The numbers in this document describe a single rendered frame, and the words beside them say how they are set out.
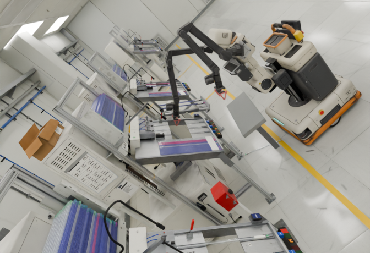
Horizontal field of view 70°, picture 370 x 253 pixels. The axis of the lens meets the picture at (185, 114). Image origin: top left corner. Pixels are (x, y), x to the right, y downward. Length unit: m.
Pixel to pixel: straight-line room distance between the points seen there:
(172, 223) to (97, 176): 0.81
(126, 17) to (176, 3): 1.81
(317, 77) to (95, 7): 8.38
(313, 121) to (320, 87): 0.30
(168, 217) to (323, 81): 1.79
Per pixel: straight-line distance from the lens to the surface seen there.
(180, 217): 2.51
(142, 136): 2.35
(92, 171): 2.14
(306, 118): 2.59
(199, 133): 2.47
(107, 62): 4.02
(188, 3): 10.05
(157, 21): 9.91
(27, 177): 1.31
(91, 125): 2.08
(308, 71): 2.45
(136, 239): 1.37
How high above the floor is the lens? 1.98
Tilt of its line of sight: 24 degrees down
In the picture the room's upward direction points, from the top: 48 degrees counter-clockwise
